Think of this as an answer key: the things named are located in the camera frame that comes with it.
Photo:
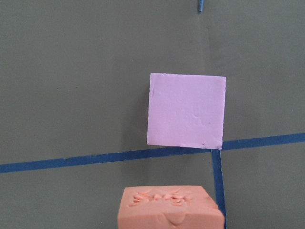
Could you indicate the pink foam block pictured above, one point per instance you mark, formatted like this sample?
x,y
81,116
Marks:
x,y
186,110

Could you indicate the orange foam block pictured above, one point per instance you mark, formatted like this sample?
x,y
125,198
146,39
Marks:
x,y
168,207

